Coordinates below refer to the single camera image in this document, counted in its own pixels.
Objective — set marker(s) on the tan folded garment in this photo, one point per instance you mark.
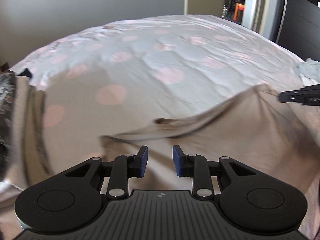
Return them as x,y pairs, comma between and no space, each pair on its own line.
28,162

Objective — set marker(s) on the pink dotted grey bedspread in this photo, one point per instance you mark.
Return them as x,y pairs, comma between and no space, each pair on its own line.
122,76

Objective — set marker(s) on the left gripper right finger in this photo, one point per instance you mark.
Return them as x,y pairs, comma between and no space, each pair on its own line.
199,169

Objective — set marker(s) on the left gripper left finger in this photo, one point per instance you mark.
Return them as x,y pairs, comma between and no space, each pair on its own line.
121,170

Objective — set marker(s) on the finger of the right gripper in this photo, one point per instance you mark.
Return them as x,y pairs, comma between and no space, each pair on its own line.
312,87
303,98

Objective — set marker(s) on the floral dark folded garment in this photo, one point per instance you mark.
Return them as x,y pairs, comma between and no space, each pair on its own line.
8,93

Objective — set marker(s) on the orange stool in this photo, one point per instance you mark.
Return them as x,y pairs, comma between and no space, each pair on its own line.
238,13

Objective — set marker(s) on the beige t-shirt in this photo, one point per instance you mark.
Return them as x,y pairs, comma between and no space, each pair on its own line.
253,127

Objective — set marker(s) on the light blue garment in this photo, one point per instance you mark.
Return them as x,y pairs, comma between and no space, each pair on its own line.
308,71

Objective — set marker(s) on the black wardrobe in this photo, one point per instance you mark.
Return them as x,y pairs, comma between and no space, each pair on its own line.
298,29

